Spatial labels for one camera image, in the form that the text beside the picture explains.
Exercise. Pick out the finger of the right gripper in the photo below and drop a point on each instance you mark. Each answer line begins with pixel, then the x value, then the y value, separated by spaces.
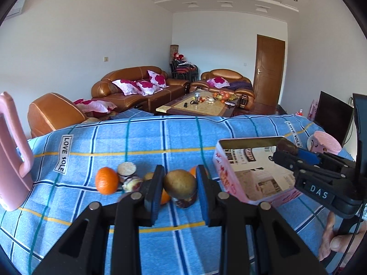
pixel 322 160
pixel 288 161

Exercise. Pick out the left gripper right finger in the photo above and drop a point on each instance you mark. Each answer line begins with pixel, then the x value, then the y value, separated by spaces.
pixel 252 237

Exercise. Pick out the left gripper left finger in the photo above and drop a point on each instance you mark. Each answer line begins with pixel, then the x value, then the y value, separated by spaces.
pixel 82 248

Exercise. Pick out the dark passion fruit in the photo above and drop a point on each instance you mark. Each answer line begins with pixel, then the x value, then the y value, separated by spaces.
pixel 287 146

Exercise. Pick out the pink tin box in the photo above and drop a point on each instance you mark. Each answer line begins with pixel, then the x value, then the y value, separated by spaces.
pixel 247 170

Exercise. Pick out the large orange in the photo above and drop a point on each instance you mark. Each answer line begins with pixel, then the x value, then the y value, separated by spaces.
pixel 106 181

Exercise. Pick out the small yellow-green fruit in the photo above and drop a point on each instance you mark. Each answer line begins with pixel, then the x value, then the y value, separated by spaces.
pixel 148 176

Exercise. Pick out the green-brown kiwi fruit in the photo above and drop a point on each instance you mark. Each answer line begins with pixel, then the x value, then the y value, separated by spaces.
pixel 180 184

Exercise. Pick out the small orange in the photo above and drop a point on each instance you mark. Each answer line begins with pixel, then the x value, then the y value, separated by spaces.
pixel 193 171
pixel 165 198

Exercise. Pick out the person's right hand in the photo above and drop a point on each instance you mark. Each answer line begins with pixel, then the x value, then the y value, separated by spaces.
pixel 338 243

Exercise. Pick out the pink cartoon cup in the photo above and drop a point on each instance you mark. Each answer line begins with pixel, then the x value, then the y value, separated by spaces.
pixel 321 142

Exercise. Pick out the black television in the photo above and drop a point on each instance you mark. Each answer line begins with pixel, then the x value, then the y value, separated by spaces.
pixel 334 116

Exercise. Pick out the blue plaid tablecloth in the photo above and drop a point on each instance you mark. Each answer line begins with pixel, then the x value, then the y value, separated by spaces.
pixel 66 163

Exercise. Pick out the wooden coffee table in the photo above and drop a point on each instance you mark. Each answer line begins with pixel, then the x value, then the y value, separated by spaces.
pixel 201 103

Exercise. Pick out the brown wooden door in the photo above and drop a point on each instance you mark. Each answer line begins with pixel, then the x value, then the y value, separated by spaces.
pixel 269 68

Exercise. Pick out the brown leather armchair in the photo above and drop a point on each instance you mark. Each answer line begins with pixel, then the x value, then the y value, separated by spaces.
pixel 228 81

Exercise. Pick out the pink electric kettle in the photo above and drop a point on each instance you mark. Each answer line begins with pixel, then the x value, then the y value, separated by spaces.
pixel 16 157

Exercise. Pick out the brown leather three-seat sofa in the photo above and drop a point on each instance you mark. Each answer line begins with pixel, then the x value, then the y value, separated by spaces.
pixel 143 87

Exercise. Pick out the stacked dark chairs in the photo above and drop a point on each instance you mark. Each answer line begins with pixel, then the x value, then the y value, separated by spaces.
pixel 184 72

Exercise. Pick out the brown leather chaise end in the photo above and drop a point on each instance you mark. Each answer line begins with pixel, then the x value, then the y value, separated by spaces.
pixel 52 112

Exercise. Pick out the white air conditioner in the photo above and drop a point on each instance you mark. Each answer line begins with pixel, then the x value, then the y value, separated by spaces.
pixel 16 10

